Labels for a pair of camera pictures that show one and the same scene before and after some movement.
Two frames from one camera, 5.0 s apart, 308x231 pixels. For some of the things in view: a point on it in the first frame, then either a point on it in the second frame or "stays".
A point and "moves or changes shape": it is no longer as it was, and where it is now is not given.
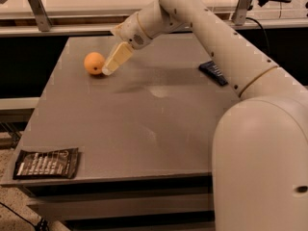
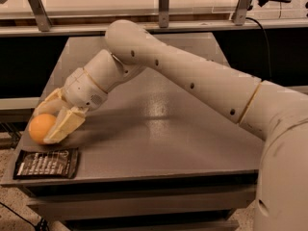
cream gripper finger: x=121 y=53 → x=67 y=121
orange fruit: x=93 y=63 moves or changes shape
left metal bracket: x=38 y=9 stays
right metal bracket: x=243 y=4 stays
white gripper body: x=131 y=33 → x=82 y=89
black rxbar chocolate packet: x=60 y=164 stays
